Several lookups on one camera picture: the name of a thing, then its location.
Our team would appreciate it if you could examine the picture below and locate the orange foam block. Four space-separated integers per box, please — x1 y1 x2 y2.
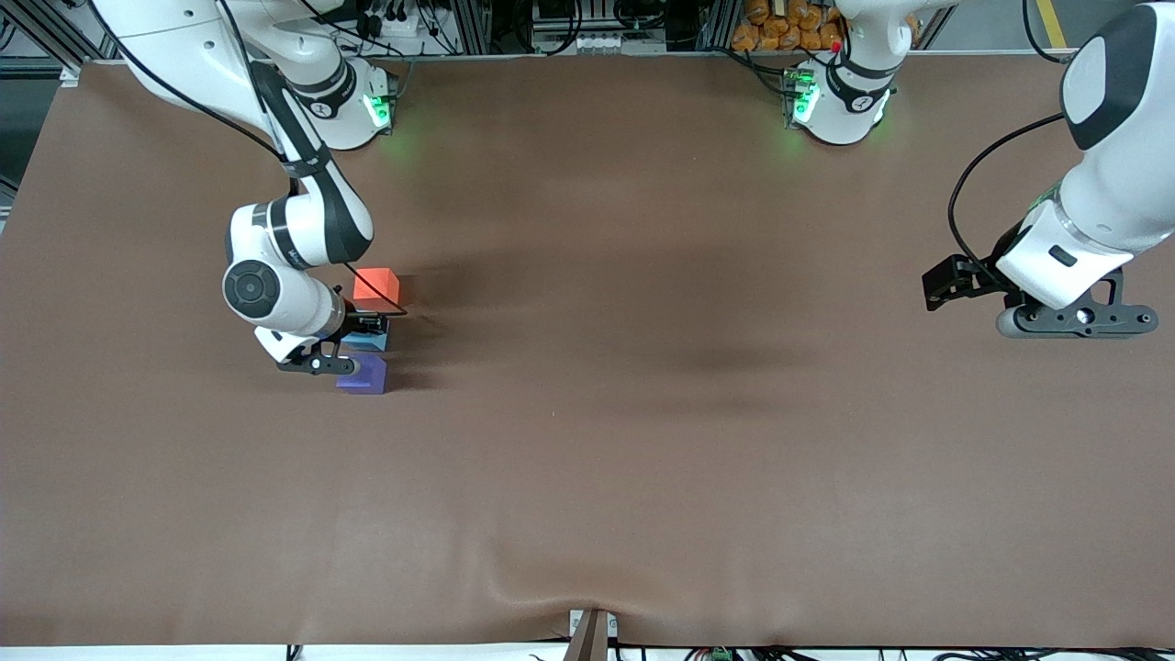
353 268 402 309

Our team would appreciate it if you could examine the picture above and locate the purple foam block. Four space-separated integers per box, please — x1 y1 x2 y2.
336 356 387 395

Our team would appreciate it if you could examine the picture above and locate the white terminal block row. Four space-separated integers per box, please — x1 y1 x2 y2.
532 32 666 54

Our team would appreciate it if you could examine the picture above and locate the brown table mat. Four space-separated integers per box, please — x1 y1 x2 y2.
0 50 1175 648

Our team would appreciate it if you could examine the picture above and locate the white power strip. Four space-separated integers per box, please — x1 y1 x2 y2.
353 0 432 39

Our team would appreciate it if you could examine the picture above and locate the orange bags pile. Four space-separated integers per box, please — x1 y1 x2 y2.
732 0 845 52

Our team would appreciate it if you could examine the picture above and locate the metal table clamp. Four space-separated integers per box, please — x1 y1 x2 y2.
567 608 619 661

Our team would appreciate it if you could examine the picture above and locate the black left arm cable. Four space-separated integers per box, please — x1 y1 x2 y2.
948 0 1075 273

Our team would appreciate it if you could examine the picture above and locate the aluminium frame post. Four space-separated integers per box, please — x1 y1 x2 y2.
450 0 492 56

